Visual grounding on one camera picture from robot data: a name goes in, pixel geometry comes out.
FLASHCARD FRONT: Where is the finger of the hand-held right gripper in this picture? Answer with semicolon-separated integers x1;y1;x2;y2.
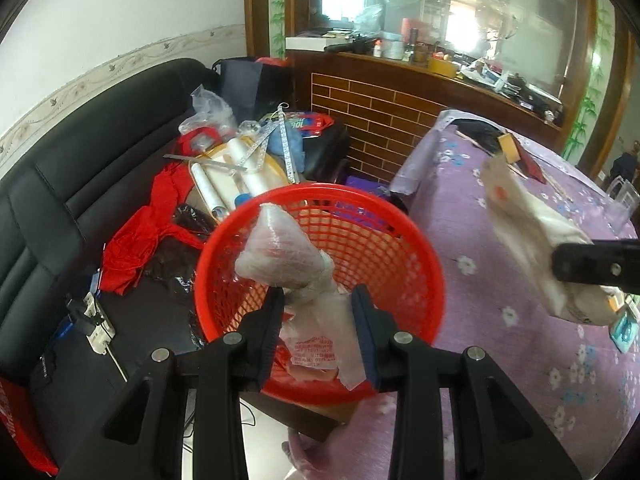
550;240;640;293

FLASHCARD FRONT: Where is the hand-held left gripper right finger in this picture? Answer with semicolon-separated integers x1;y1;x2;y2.
350;284;583;480

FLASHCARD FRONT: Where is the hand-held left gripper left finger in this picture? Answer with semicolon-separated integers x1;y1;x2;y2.
57;287;287;480

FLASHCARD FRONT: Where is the white plastic bag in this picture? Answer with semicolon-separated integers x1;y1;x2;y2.
480;157;628;326

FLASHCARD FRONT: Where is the clear plastic bag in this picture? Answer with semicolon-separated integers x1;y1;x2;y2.
234;202;368;391
177;84;238;141

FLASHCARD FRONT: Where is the red plastic mesh basket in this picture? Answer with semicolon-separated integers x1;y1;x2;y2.
194;183;447;406

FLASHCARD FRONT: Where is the small blue packet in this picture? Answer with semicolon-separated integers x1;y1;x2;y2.
610;307;638;353

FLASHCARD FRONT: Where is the wooden stick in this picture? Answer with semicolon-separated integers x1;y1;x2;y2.
542;172;576;201

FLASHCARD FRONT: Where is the purple floral tablecloth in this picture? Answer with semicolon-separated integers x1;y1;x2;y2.
280;108;640;480

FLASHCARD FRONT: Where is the black plastic bag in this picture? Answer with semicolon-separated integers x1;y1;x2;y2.
145;203;216;346

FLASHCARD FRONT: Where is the thin white plastic roll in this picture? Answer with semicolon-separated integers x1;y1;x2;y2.
190;162;231;221

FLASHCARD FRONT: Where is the red cloth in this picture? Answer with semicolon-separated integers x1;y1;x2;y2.
102;130;221;296

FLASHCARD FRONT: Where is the black cloth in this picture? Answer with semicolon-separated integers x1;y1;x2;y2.
455;120;506;153

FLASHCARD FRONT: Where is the thick white plastic roll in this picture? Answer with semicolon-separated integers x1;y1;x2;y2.
227;137;273;196

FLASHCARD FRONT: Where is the white power strip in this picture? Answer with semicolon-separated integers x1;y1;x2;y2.
67;290;128;383

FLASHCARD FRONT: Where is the blue cloth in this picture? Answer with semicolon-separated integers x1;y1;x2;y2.
267;127;306;171

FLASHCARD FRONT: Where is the white folding ruler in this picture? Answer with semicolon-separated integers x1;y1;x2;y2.
235;105;296;186

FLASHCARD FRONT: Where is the steel ruler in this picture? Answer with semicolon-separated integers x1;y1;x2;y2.
162;154;236;167

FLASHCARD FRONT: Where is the red and blue packet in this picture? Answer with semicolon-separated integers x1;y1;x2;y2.
285;110;336;138

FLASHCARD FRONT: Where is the wooden headboard shelf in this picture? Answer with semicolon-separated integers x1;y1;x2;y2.
285;50;566;186

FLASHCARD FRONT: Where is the yellow box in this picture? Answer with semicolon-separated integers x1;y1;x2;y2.
427;55;458;78

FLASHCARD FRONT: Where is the dark shopping bag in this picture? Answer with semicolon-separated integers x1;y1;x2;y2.
212;56;293;123

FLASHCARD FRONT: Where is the black leather sofa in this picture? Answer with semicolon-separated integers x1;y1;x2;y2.
0;57;351;456

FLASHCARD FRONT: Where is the red paper bag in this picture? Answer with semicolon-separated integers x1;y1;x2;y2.
0;377;60;476

